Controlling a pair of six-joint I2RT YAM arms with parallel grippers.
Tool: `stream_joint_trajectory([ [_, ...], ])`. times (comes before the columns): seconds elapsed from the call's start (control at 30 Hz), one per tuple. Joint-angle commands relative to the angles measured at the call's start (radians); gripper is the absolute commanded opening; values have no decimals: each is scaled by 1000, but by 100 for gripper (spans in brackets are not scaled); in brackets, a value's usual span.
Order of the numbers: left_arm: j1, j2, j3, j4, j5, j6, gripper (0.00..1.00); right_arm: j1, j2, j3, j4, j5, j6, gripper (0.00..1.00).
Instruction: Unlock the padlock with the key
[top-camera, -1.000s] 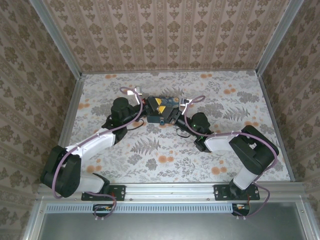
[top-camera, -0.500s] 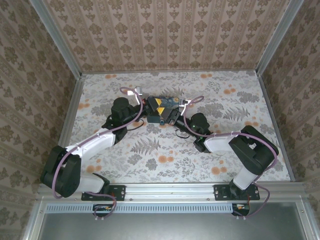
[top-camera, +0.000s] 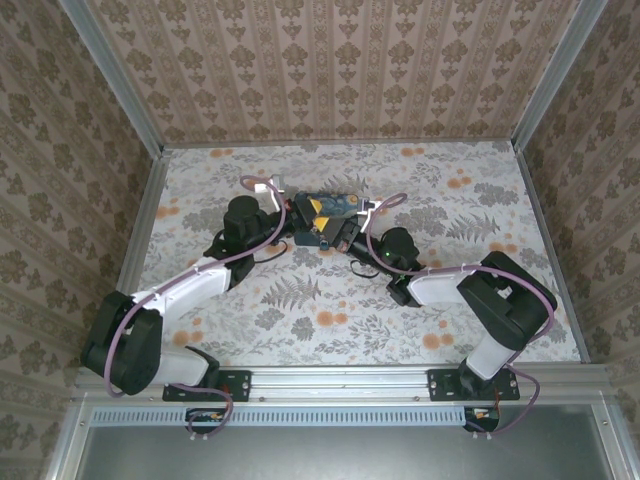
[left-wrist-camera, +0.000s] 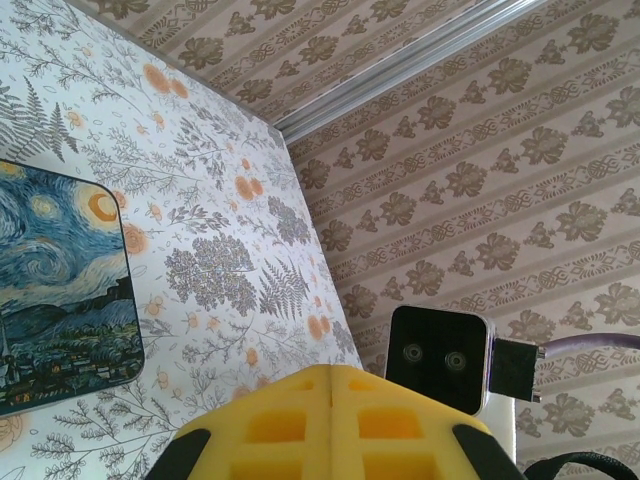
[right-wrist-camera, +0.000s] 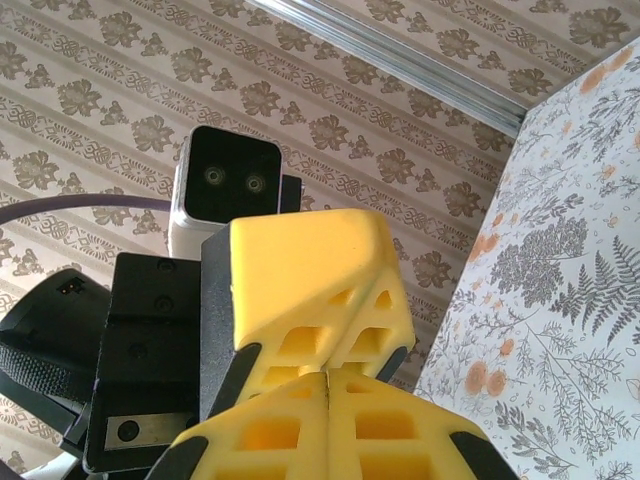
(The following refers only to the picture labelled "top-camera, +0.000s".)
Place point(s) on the small silver padlock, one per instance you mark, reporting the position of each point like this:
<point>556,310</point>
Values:
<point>324,245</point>

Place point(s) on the teal starry night box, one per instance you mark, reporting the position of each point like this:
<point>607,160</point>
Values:
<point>340,200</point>

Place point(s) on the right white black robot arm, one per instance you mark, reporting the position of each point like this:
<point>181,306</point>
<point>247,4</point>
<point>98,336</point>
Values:
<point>440,290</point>

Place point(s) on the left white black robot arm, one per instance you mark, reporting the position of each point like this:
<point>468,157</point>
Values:
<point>190,285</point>

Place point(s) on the black controller board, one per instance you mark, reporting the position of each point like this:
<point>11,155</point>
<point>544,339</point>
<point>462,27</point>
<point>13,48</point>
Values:
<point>205,417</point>
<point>482,417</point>

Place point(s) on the grey metal panel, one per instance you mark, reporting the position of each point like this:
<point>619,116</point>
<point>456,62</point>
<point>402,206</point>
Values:
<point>340,455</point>

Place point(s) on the aluminium side rail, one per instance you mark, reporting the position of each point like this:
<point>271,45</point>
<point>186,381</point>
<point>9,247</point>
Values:
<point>137,250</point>
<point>552,240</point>

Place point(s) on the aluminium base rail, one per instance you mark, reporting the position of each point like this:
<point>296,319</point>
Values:
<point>340,382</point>

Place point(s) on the aluminium frame post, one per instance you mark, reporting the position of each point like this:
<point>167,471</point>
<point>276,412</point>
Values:
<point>115,75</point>
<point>560,70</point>

